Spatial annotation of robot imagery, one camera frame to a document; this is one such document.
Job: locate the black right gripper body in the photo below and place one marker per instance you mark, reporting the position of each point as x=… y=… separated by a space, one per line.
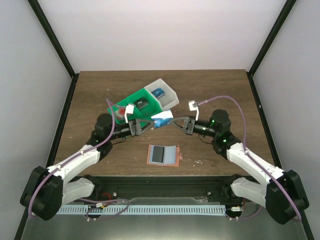
x=189 y=131

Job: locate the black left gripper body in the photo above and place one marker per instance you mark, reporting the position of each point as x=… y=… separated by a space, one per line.
x=132 y=127

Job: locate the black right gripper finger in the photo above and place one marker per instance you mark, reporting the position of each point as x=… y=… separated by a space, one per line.
x=182 y=128
x=179 y=121

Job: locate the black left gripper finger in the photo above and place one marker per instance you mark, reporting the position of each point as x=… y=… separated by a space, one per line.
x=145 y=122
x=142 y=128

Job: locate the blue credit card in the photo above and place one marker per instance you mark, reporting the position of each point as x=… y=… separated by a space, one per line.
x=162 y=119

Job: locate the black credit card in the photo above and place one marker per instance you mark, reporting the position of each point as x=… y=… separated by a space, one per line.
x=158 y=154

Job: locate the green front plastic bin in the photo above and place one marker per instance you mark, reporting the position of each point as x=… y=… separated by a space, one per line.
x=123 y=103

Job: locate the green plastic bin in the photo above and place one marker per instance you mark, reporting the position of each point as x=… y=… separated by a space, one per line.
x=123 y=103
x=146 y=112

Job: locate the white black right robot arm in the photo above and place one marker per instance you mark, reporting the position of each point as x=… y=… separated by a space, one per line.
x=280 y=192

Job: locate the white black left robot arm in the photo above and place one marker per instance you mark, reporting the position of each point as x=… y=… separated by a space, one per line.
x=48 y=189

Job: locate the red white card stack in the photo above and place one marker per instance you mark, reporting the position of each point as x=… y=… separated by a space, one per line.
x=119 y=114

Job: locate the black VIP card stack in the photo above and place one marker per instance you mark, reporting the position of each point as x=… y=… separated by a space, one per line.
x=141 y=103

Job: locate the blue card stack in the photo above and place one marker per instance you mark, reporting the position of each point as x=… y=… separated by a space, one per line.
x=158 y=93

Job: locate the green middle plastic bin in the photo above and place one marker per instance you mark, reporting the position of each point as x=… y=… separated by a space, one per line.
x=146 y=112

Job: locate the white plastic bin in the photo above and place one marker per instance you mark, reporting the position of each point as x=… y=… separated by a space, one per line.
x=170 y=99

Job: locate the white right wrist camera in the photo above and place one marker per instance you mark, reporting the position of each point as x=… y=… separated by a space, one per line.
x=194 y=106

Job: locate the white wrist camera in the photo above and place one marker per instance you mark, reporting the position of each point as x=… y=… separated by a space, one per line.
x=129 y=110
x=194 y=106

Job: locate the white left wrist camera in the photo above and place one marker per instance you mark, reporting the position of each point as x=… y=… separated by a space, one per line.
x=129 y=110

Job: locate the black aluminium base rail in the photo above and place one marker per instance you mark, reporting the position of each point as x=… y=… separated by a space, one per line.
x=212 y=188

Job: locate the light blue slotted cable duct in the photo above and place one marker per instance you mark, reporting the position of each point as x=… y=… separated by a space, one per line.
x=181 y=210

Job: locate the black right frame post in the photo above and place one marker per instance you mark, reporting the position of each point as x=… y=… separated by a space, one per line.
x=279 y=22

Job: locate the black frame post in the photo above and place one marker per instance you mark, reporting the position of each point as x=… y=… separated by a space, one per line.
x=279 y=22
x=39 y=13

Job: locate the black left frame post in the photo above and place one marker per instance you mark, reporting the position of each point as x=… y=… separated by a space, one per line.
x=39 y=13

